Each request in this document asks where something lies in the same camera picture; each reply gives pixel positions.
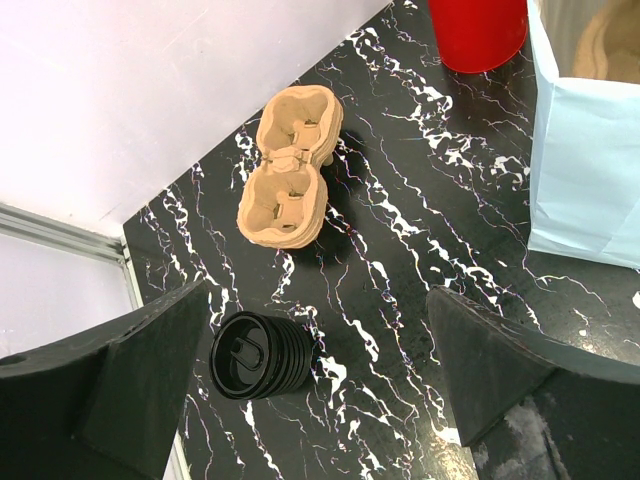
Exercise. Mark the aluminium frame post left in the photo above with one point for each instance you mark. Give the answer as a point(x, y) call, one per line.
point(51, 233)

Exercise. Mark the red straw cup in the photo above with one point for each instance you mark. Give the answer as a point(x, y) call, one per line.
point(475, 36)

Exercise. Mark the stack of black lids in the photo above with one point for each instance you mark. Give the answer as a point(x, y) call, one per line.
point(255, 356)

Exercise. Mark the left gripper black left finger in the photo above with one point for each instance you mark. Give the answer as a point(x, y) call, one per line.
point(104, 403)

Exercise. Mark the stack of cardboard cup carriers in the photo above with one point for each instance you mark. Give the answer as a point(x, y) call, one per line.
point(285, 197)

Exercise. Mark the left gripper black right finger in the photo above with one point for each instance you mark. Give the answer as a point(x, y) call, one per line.
point(529, 406)

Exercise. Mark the light blue paper bag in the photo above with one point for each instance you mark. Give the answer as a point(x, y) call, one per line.
point(584, 181)

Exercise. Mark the cardboard cup carrier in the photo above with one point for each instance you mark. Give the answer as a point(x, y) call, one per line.
point(608, 48)

